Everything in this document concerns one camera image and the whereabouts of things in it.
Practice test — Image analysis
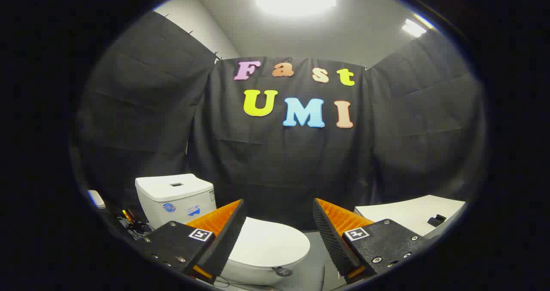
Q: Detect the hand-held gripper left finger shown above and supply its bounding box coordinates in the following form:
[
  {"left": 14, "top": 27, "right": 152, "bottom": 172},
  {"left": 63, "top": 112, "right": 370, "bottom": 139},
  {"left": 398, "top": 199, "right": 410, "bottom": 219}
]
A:
[{"left": 143, "top": 199, "right": 248, "bottom": 284}]

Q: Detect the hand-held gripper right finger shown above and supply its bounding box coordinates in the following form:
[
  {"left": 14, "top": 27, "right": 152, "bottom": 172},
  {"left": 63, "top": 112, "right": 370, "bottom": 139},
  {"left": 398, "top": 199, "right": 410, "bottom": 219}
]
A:
[{"left": 312, "top": 198, "right": 430, "bottom": 284}]

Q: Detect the white table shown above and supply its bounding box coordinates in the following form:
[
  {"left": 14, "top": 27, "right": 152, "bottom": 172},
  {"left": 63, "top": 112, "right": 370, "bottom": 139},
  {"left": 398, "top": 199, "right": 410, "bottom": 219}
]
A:
[{"left": 354, "top": 195, "right": 467, "bottom": 240}]

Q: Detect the black backdrop cloth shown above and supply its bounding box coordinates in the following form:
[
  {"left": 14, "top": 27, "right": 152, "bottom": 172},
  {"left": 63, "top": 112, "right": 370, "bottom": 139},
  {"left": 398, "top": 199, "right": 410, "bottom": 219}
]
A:
[{"left": 73, "top": 11, "right": 486, "bottom": 231}]

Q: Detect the small white device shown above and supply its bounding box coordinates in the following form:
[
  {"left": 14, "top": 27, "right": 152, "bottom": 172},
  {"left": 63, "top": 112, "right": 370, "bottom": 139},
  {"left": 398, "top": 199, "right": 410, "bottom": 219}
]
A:
[{"left": 87, "top": 190, "right": 106, "bottom": 209}]

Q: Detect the small ceiling light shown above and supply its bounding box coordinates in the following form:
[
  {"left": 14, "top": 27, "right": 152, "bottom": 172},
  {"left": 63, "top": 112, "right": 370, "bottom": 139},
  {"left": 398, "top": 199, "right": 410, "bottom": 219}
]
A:
[{"left": 402, "top": 18, "right": 428, "bottom": 38}]

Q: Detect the bundle of dark cables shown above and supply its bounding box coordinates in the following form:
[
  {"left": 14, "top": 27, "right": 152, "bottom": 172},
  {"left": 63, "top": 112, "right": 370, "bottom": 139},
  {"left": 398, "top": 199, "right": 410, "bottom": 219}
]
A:
[{"left": 116, "top": 208, "right": 154, "bottom": 241}]

